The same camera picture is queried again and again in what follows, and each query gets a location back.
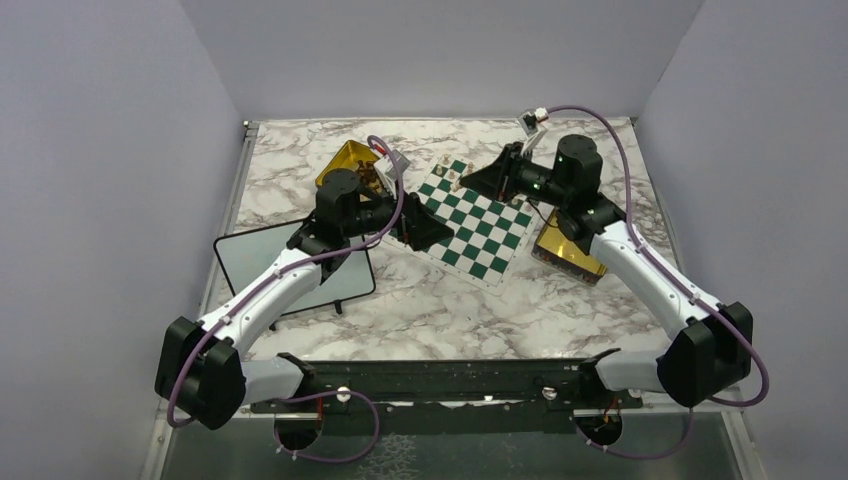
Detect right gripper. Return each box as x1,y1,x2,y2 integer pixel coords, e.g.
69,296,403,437
460,142,570,208

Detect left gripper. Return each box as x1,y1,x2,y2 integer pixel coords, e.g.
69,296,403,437
343,177,454,251

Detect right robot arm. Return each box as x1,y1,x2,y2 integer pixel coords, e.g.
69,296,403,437
460,135,753,407

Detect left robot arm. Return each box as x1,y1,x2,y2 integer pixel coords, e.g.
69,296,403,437
154,169,454,430

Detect green white chess board mat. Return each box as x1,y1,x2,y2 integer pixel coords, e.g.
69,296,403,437
413,154,539,295

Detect gold tin with light pieces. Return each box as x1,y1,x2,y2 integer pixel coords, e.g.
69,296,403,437
532,221,607,285

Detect gold tin with dark pieces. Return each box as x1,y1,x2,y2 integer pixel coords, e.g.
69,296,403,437
315,140,396,200

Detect small whiteboard with stand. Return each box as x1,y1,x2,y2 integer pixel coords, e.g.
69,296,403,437
213,220,376,316

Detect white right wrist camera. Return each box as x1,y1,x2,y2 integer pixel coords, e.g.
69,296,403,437
517,107,549,156

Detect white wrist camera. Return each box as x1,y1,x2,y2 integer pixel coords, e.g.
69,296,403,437
517,107,549,156
374,150,411,196

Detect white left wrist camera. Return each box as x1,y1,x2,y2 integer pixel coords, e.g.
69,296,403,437
374,150,411,196

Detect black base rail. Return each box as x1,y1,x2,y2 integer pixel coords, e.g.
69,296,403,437
242,359,643,436

